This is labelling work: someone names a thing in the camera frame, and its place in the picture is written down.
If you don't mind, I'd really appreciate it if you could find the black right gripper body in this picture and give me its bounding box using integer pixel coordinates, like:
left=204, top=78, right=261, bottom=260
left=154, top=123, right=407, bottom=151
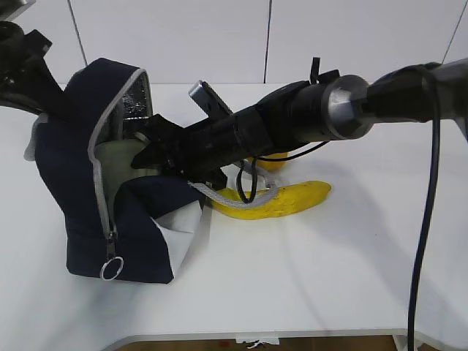
left=162, top=109, right=273, bottom=183

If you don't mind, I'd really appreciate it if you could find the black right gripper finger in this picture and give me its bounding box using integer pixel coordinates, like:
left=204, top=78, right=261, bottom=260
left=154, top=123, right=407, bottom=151
left=131, top=144, right=172, bottom=169
left=144, top=113, right=183, bottom=141

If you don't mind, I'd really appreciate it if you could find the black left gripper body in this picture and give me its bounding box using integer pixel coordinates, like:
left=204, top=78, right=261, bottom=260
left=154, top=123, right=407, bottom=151
left=1, top=21, right=53, bottom=106

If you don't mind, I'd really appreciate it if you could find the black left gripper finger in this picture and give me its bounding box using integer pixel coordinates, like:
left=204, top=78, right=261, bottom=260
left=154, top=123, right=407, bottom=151
left=21, top=59, right=80, bottom=121

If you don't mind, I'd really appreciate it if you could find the green lidded food container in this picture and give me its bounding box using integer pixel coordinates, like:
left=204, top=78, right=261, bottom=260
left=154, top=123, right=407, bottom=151
left=94, top=139, right=159, bottom=200

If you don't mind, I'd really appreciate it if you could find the yellow pear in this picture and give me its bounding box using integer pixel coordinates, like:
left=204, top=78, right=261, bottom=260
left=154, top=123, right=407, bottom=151
left=257, top=152, right=288, bottom=172

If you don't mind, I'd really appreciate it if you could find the navy blue lunch bag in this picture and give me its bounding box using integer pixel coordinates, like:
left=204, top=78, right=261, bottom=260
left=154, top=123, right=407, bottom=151
left=26, top=58, right=205, bottom=284

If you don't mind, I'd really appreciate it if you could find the yellow banana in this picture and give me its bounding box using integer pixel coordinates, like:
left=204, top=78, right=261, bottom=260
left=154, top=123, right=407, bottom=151
left=211, top=181, right=332, bottom=220

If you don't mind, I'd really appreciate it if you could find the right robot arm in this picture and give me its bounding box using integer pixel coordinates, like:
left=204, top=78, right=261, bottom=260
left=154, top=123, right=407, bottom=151
left=132, top=59, right=467, bottom=182

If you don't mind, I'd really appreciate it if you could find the white tape scrap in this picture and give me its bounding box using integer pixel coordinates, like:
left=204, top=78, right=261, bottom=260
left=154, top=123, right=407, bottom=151
left=235, top=334, right=280, bottom=349

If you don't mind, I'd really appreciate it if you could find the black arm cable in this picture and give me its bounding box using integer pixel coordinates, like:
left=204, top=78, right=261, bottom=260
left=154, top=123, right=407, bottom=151
left=235, top=65, right=442, bottom=351

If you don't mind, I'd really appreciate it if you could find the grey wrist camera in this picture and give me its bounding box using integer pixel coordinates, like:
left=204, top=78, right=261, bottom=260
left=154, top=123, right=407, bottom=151
left=189, top=80, right=233, bottom=120

